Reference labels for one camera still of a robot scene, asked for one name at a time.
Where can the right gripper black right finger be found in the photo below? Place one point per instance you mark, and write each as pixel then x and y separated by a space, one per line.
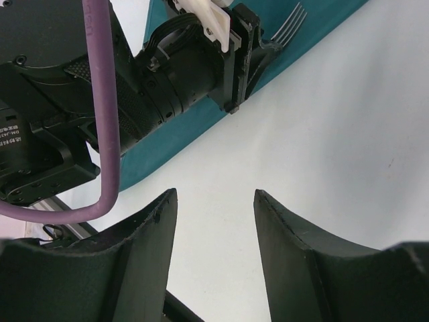
pixel 313 275

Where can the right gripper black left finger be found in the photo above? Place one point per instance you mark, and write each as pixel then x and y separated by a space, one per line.
pixel 119 274

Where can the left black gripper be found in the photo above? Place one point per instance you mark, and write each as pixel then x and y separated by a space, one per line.
pixel 246 64

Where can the silver metal fork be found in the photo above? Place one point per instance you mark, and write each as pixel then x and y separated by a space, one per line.
pixel 290 26

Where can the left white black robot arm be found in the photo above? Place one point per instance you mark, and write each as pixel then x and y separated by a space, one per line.
pixel 48 122

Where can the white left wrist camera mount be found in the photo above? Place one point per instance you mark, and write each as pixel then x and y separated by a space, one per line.
pixel 215 21

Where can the aluminium frame rail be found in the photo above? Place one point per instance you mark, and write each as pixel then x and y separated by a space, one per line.
pixel 51 232

